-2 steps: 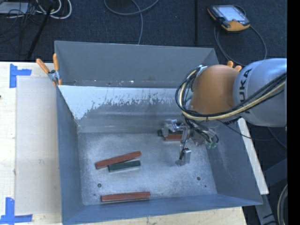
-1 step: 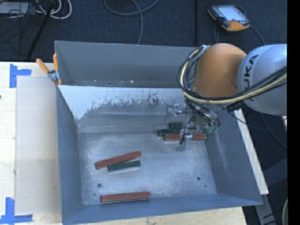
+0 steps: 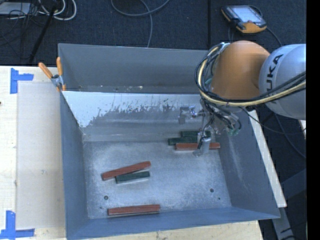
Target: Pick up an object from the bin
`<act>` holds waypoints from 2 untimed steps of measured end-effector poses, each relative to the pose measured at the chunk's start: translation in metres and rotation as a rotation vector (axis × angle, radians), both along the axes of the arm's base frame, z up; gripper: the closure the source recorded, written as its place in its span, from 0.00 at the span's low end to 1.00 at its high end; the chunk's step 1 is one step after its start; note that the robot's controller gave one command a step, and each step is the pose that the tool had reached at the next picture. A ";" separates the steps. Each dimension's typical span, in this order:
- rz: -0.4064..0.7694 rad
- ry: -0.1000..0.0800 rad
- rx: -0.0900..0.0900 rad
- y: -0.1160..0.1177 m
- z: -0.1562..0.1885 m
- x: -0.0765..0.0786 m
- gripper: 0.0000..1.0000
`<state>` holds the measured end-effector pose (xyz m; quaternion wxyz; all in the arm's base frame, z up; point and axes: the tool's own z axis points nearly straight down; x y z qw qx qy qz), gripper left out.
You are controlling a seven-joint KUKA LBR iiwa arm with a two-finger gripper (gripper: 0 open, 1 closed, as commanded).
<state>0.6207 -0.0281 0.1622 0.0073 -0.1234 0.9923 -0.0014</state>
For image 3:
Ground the grey metal bin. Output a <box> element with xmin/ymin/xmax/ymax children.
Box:
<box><xmin>57</xmin><ymin>43</ymin><xmax>281</xmax><ymax>240</ymax></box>

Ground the dark green flat block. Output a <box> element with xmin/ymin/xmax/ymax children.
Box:
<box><xmin>167</xmin><ymin>136</ymin><xmax>201</xmax><ymax>147</ymax></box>
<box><xmin>114</xmin><ymin>170</ymin><xmax>151</xmax><ymax>185</ymax></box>

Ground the red-brown flat block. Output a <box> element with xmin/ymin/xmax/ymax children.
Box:
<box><xmin>174</xmin><ymin>142</ymin><xmax>221</xmax><ymax>152</ymax></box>
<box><xmin>101</xmin><ymin>160</ymin><xmax>152</xmax><ymax>182</ymax></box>
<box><xmin>107</xmin><ymin>203</ymin><xmax>161</xmax><ymax>218</ymax></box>

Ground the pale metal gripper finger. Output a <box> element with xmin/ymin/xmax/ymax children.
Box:
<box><xmin>178</xmin><ymin>105</ymin><xmax>199</xmax><ymax>125</ymax></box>
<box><xmin>192</xmin><ymin>132</ymin><xmax>212</xmax><ymax>158</ymax></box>

